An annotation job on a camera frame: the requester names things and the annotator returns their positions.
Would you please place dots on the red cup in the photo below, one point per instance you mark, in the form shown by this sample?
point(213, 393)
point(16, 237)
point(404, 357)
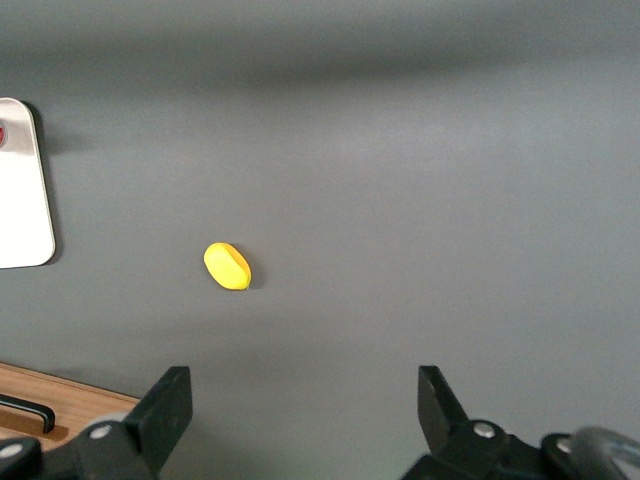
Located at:
point(2, 134)

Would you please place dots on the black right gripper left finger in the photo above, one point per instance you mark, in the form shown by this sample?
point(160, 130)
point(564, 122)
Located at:
point(160, 415)

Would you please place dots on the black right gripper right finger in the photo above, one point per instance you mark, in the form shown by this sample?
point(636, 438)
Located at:
point(442, 425)

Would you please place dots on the yellow sponge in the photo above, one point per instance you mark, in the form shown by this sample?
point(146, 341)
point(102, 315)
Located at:
point(227, 266)

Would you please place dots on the beige plastic tray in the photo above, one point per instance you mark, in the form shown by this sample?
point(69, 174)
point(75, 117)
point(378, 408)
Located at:
point(20, 200)

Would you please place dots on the wooden drawer front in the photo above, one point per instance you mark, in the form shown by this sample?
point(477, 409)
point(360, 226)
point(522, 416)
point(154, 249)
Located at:
point(75, 407)

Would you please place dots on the wooden drawer cabinet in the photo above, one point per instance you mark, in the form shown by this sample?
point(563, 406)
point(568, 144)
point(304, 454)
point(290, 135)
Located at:
point(80, 402)

